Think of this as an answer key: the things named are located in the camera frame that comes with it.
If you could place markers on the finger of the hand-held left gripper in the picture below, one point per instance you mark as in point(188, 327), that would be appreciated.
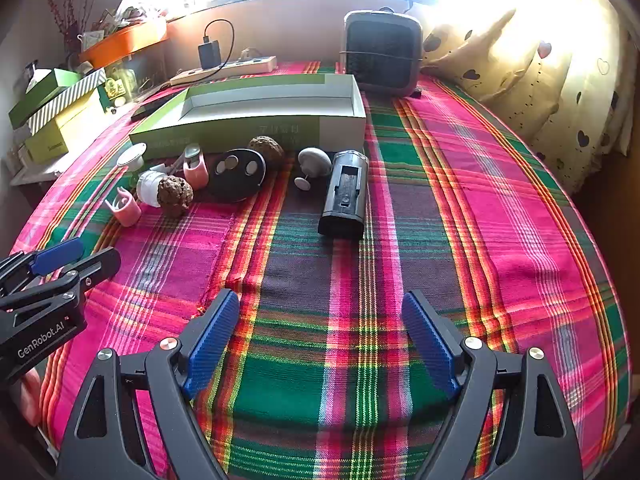
point(57, 256)
point(100, 265)

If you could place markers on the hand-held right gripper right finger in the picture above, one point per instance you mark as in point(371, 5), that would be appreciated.
point(430, 345)

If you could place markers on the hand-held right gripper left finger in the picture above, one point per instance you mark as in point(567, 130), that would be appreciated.
point(210, 345)

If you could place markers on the small pink holder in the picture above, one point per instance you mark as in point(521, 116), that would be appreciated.
point(127, 210)

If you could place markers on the white round cap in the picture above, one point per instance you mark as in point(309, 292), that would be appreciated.
point(147, 187)

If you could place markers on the brown walnut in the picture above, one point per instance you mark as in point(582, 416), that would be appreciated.
point(267, 150)
point(175, 196)

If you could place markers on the green white suction cup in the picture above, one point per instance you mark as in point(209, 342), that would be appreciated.
point(132, 155)

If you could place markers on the pink clip device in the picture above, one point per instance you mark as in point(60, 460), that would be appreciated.
point(195, 170)

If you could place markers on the black round disc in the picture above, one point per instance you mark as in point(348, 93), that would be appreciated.
point(235, 176)

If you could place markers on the black battery holder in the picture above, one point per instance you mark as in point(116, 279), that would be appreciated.
point(345, 195)

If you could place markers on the white mushroom knob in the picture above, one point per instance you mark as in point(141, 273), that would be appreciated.
point(315, 161)

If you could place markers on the green white cardboard box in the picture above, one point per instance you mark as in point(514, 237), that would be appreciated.
point(270, 110)

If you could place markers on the person's left hand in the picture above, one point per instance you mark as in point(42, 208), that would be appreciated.
point(31, 400)

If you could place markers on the white paper sheet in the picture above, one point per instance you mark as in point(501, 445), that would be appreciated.
point(35, 172)

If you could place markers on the plaid tablecloth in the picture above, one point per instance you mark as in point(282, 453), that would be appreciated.
point(450, 210)

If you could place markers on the black smartphone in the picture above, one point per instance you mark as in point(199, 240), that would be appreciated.
point(150, 107)

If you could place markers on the green yellow ornament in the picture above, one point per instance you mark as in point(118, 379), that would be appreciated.
point(115, 91)

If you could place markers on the glass tank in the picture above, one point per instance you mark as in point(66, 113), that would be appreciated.
point(145, 72)

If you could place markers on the white printed mug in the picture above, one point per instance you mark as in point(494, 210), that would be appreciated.
point(92, 41)

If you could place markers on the orange tray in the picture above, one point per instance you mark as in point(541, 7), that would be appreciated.
point(125, 40)

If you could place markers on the black charger adapter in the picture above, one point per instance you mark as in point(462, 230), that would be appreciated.
point(210, 55)

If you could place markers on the beige power strip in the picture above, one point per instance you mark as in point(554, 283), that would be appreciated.
point(235, 67)

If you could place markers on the red berry branches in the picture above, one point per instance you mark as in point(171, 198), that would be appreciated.
point(70, 5)

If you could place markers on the pile of papers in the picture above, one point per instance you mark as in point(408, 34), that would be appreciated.
point(132, 10)

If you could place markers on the beige plug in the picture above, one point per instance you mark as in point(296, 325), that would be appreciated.
point(249, 54)

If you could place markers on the cream heart print curtain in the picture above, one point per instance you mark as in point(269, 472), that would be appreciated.
point(525, 70)

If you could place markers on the grey portable heater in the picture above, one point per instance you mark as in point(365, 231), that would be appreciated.
point(382, 55)

